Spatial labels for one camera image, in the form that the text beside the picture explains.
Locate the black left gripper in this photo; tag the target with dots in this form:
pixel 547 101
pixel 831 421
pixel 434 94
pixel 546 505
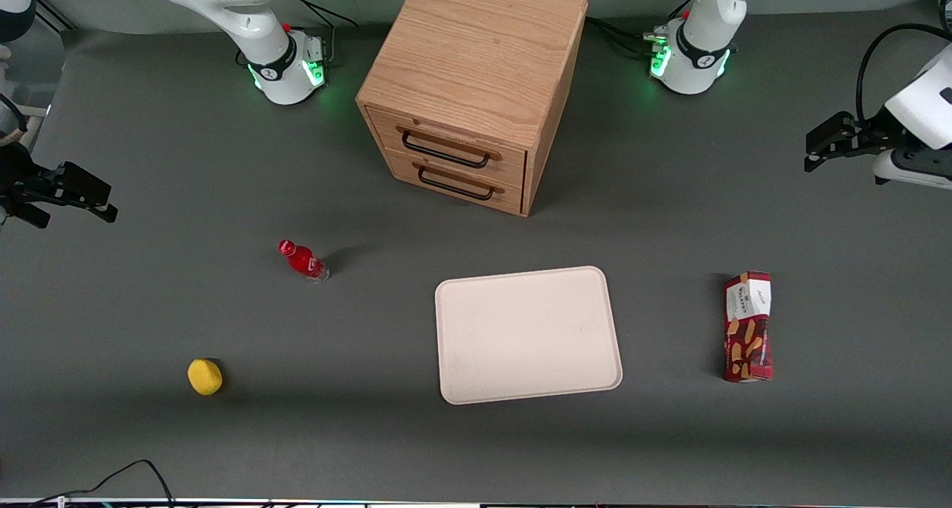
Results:
pixel 872 137

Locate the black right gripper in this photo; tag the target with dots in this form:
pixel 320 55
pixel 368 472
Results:
pixel 16 175

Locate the red tartan cookie box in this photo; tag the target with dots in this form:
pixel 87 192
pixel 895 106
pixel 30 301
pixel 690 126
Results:
pixel 749 329

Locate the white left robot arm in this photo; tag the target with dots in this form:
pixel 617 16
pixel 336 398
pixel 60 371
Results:
pixel 703 54

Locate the cream plastic tray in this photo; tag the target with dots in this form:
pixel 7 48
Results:
pixel 524 337

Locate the yellow lemon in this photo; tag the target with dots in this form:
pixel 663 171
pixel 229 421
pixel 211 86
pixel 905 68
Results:
pixel 204 377

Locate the red soda bottle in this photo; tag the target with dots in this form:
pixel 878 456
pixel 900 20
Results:
pixel 301 259

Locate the wooden drawer front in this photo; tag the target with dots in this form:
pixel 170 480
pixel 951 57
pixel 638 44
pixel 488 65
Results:
pixel 461 195
pixel 454 132

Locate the wooden drawer cabinet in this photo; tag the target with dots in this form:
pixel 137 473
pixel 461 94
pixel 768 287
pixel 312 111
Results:
pixel 476 39

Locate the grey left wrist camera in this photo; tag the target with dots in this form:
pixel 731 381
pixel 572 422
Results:
pixel 911 167

